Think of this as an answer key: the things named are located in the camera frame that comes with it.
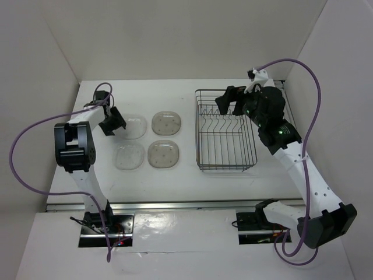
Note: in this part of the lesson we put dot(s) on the smoky glass plate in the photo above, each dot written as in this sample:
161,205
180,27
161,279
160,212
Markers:
166,123
163,154

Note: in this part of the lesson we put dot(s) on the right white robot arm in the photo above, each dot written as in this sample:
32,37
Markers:
325,217

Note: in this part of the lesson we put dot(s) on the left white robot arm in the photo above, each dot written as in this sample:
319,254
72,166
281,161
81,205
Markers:
76,153

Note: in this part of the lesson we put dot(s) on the smoky glass plate near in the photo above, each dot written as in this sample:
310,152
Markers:
163,154

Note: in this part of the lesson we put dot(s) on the grey wire dish rack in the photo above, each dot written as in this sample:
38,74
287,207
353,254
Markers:
223,143

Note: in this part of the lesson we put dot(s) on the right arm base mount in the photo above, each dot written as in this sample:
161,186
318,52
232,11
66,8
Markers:
254,228

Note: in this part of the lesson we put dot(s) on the smoky glass plate far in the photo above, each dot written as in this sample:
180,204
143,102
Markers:
166,123

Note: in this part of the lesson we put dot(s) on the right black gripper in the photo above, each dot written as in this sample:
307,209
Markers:
231,93

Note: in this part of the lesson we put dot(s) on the clear glass plate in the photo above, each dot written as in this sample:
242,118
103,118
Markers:
129,157
136,127

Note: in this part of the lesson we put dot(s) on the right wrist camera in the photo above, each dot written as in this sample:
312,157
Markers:
256,77

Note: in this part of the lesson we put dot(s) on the aluminium rail front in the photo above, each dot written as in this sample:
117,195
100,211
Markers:
172,206

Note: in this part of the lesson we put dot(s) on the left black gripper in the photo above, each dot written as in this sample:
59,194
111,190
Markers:
118,120

